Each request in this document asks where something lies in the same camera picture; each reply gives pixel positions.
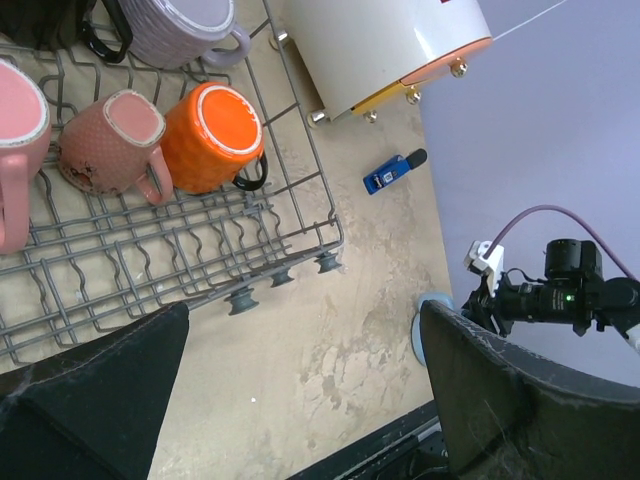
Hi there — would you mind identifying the grey wire dish rack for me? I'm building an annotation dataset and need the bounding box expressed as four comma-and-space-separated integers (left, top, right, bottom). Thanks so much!
0, 0, 346, 366

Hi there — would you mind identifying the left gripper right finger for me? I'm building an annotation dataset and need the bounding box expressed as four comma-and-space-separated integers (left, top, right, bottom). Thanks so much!
422, 302, 639, 479

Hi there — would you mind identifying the orange mug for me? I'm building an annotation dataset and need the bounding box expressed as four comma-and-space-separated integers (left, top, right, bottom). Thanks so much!
161, 82, 269, 195

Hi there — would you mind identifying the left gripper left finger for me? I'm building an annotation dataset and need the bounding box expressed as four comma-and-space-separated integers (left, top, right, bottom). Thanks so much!
1, 302, 189, 479

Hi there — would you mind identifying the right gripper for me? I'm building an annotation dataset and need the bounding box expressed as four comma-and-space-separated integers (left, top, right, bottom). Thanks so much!
462, 276, 600, 337

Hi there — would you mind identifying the white mug black handle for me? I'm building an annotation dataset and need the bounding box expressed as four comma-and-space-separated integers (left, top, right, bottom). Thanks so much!
1, 0, 133, 64

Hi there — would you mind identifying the lavender mug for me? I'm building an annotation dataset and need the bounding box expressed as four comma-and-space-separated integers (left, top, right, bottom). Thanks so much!
120, 0, 251, 69

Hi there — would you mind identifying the salmon pink mug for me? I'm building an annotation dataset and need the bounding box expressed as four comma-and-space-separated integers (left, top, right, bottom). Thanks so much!
58, 89, 173, 205

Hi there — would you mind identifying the light blue mug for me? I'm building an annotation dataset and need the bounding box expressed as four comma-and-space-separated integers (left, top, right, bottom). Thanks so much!
410, 292, 454, 367

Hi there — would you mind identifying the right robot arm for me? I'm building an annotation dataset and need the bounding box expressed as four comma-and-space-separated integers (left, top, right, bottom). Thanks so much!
462, 239, 639, 351

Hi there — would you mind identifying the white round drawer cabinet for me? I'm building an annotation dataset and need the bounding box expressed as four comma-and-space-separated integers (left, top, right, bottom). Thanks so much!
270, 0, 493, 127

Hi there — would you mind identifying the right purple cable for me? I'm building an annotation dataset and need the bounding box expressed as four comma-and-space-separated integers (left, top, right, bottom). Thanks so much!
489, 203, 640, 284

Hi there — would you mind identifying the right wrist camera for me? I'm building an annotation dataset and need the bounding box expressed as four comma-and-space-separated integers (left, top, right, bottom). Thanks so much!
464, 240, 505, 297

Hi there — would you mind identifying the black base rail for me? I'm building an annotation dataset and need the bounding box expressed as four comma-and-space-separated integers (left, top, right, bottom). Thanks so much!
291, 401, 450, 479

